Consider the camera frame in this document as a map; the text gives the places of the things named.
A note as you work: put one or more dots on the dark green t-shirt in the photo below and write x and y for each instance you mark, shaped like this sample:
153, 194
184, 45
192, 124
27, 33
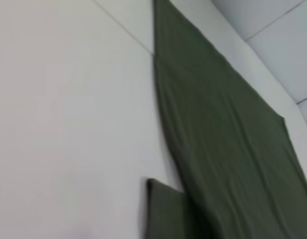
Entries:
218, 124

